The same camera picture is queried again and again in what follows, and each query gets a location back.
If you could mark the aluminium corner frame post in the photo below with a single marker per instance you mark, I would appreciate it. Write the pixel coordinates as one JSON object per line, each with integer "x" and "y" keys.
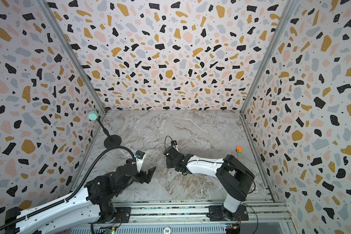
{"x": 285, "y": 17}
{"x": 51, "y": 19}

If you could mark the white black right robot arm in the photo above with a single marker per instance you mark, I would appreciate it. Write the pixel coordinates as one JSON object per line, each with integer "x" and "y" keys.
{"x": 235, "y": 177}

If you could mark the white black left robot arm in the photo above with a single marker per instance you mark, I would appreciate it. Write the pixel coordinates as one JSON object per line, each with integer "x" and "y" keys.
{"x": 90, "y": 204}

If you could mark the black stand with green ball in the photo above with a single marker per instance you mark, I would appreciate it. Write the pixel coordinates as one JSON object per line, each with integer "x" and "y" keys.
{"x": 111, "y": 140}

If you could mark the aluminium corner frame post left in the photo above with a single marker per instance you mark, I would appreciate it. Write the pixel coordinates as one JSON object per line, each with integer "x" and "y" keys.
{"x": 51, "y": 19}

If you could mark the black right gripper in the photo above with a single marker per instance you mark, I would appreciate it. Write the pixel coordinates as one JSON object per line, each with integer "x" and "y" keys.
{"x": 172, "y": 155}

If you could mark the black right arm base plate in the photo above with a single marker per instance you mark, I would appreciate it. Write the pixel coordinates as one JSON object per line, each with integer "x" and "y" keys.
{"x": 219, "y": 213}

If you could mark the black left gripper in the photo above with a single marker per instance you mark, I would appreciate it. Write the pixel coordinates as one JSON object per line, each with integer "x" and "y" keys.
{"x": 146, "y": 178}

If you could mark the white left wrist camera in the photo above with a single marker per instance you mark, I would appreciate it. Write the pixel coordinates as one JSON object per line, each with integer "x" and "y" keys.
{"x": 140, "y": 157}

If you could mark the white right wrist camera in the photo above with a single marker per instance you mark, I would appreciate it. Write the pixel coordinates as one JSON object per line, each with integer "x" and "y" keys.
{"x": 174, "y": 143}

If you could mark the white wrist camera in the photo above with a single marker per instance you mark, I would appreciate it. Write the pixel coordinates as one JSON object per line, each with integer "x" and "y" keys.
{"x": 140, "y": 157}
{"x": 174, "y": 143}

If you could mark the orange green small cube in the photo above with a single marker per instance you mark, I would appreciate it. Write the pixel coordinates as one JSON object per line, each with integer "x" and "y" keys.
{"x": 239, "y": 150}

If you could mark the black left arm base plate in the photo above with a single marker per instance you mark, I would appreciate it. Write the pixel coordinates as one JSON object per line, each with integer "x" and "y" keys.
{"x": 119, "y": 215}

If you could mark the aluminium corner frame post right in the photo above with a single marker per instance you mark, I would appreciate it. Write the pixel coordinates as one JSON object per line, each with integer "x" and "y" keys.
{"x": 285, "y": 17}

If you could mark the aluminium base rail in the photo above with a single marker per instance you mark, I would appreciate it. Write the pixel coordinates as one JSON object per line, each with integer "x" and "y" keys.
{"x": 190, "y": 217}

